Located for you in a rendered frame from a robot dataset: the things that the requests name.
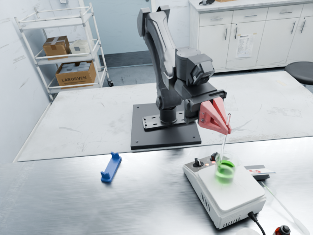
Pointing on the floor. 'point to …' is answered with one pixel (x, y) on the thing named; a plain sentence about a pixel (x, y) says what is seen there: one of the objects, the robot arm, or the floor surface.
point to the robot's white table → (251, 104)
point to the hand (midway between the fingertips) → (226, 129)
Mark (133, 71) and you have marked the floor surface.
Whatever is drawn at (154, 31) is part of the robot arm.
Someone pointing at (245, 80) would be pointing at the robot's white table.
